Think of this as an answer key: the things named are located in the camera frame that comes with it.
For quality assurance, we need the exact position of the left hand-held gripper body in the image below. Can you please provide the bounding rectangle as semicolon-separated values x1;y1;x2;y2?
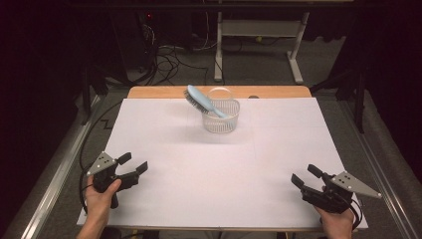
86;151;140;210

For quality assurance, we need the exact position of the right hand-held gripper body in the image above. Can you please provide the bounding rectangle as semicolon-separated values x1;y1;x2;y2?
300;170;383;214

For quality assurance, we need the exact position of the light blue hairbrush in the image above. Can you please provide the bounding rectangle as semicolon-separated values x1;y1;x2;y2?
183;84;230;120

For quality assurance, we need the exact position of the white plastic basket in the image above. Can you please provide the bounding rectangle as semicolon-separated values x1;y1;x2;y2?
201;87;241;134

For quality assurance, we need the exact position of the person's right hand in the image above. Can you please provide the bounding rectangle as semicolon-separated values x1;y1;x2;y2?
313;185;355;239

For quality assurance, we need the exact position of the person's left hand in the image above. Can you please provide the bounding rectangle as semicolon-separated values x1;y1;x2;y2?
84;174;123;227

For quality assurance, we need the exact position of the white board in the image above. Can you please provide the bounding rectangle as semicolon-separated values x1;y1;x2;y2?
77;97;369;230

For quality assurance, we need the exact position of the black stand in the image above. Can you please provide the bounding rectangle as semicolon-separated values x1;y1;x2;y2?
81;63;110;125
310;63;368;134

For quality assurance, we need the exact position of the black equipment with red light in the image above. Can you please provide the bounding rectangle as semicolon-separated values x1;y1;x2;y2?
132;11;159;73

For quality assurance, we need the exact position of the right hand-held gripper cable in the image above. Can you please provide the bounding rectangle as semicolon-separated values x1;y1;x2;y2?
344;198;363;231

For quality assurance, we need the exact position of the hand-held gripper cable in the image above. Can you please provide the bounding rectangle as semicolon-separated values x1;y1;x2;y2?
78;163;98;215
344;198;363;231

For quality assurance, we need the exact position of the left hand-held gripper cable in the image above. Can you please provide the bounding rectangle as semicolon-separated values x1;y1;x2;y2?
78;163;98;215

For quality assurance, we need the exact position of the black floor cable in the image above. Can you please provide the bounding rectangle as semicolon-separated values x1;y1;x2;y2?
79;100;123;170

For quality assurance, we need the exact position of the aluminium rail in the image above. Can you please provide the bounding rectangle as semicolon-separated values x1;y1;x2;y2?
341;99;422;239
19;94;103;239

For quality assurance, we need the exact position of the tangle of floor cables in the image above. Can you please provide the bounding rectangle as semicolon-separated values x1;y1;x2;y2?
138;13;227;88

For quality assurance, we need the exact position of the white metal desk frame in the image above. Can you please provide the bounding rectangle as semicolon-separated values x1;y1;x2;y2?
213;11;312;85

